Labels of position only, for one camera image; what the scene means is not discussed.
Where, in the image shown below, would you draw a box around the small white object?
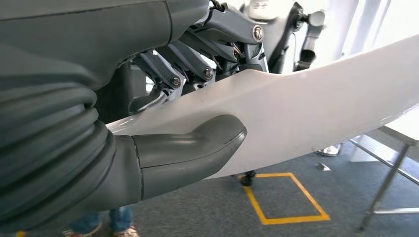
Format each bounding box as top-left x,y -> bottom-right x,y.
317,143 -> 342,158

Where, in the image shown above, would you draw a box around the white workbench chrome legs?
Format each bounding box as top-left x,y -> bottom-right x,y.
348,106 -> 419,231

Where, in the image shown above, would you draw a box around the person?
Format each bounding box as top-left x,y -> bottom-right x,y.
62,205 -> 141,237

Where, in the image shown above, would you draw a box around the black caster wheel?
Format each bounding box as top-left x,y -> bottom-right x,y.
240,170 -> 256,187

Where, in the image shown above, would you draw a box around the black and white humanoid robot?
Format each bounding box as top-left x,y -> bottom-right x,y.
240,0 -> 328,74

